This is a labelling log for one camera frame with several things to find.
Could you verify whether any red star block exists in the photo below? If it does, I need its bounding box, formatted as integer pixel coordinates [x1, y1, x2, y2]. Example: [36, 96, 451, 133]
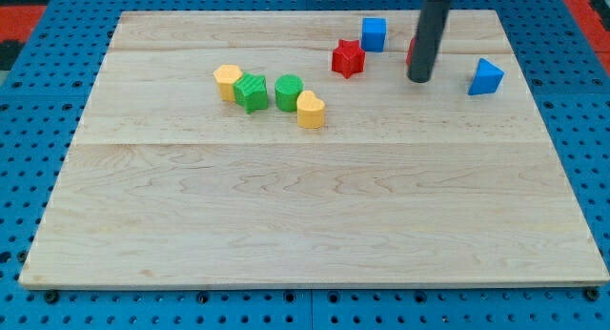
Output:
[331, 39, 366, 79]

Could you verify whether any green cylinder block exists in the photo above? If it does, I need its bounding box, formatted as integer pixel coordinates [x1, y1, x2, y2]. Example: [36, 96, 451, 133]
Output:
[274, 74, 303, 113]

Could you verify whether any red cylinder block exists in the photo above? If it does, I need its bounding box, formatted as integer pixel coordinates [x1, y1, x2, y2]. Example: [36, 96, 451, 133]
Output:
[405, 37, 417, 66]

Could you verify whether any light wooden board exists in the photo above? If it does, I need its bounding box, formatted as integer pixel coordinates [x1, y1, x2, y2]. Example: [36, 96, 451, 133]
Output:
[19, 10, 609, 290]

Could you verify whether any blue triangle block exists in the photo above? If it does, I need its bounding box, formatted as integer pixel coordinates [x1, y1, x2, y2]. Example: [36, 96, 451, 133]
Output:
[468, 58, 505, 95]

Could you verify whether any yellow hexagon block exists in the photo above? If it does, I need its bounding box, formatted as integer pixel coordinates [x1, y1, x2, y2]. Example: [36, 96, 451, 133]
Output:
[213, 64, 243, 102]

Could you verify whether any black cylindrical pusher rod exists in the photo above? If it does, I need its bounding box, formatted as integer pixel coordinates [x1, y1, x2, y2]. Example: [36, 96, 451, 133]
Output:
[407, 0, 452, 83]

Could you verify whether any green star block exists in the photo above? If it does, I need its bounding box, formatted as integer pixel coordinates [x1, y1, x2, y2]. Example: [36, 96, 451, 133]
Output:
[234, 72, 268, 113]

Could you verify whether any yellow heart block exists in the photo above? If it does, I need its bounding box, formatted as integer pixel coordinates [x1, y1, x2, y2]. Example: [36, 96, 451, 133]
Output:
[296, 90, 326, 129]

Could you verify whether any blue cube block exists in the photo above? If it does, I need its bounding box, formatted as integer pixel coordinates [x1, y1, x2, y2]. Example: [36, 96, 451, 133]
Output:
[361, 17, 387, 52]

